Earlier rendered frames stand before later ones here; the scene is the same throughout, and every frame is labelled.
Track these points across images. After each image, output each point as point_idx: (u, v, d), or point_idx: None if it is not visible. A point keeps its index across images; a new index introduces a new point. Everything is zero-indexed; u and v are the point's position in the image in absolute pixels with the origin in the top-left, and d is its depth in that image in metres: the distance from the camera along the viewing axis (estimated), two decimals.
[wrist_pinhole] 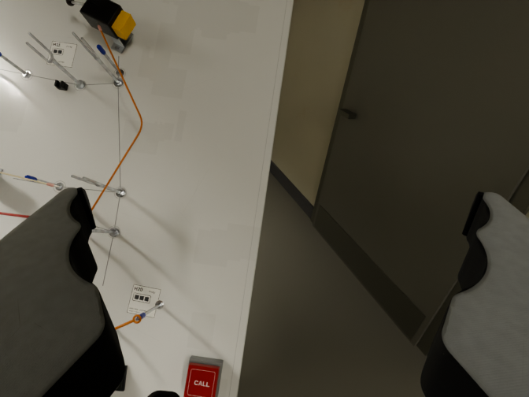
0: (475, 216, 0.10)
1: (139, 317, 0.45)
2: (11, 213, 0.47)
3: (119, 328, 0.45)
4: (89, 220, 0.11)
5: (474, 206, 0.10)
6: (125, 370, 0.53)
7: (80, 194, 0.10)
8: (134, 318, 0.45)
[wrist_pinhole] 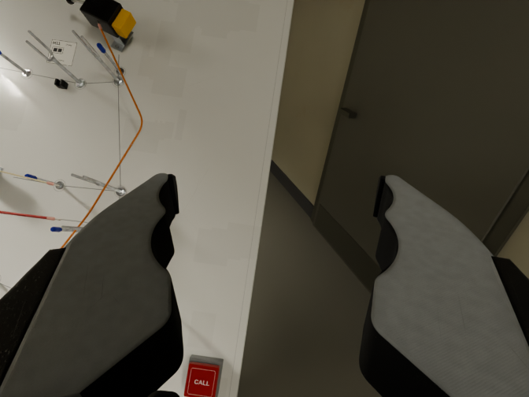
0: (381, 198, 0.11)
1: None
2: (11, 212, 0.47)
3: None
4: (174, 205, 0.11)
5: (379, 190, 0.11)
6: None
7: (170, 180, 0.11)
8: None
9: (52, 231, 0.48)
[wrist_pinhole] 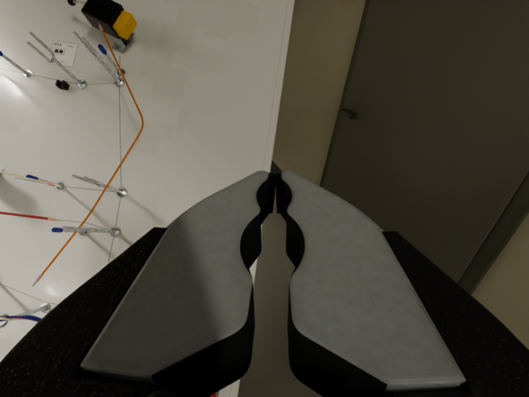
0: (281, 194, 0.11)
1: None
2: (12, 213, 0.48)
3: None
4: (268, 205, 0.11)
5: (278, 187, 0.11)
6: None
7: (269, 179, 0.11)
8: None
9: (53, 231, 0.49)
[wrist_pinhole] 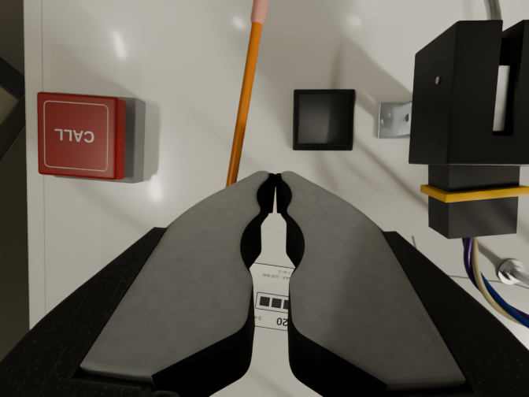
0: (281, 194, 0.11)
1: None
2: None
3: None
4: (269, 205, 0.11)
5: (278, 187, 0.11)
6: (294, 139, 0.21)
7: (270, 179, 0.11)
8: None
9: None
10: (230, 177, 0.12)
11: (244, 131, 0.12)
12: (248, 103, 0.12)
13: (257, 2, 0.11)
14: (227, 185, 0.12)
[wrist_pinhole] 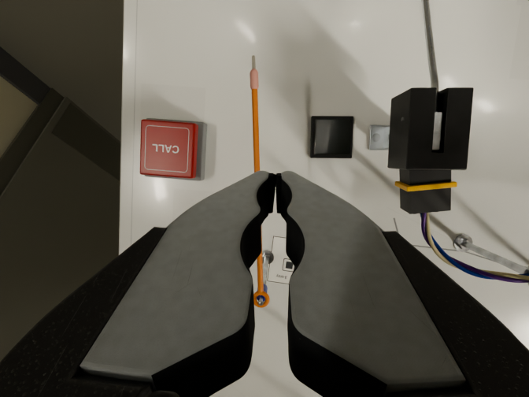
0: (281, 194, 0.11)
1: (260, 306, 0.23)
2: None
3: (257, 263, 0.22)
4: (269, 205, 0.11)
5: (278, 187, 0.11)
6: (311, 150, 0.31)
7: (269, 179, 0.11)
8: (264, 295, 0.23)
9: None
10: None
11: (259, 147, 0.21)
12: (257, 131, 0.21)
13: (253, 79, 0.21)
14: None
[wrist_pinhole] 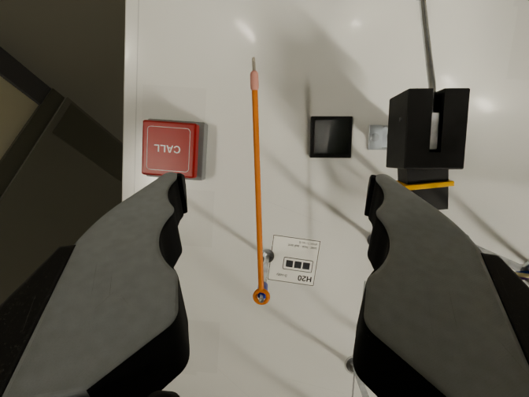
0: (371, 197, 0.11)
1: (261, 303, 0.23)
2: None
3: (257, 261, 0.23)
4: (183, 205, 0.11)
5: (370, 189, 0.11)
6: (311, 150, 0.31)
7: (179, 179, 0.11)
8: (264, 293, 0.23)
9: None
10: (256, 174, 0.22)
11: (259, 147, 0.22)
12: (258, 132, 0.22)
13: (253, 79, 0.21)
14: (256, 178, 0.22)
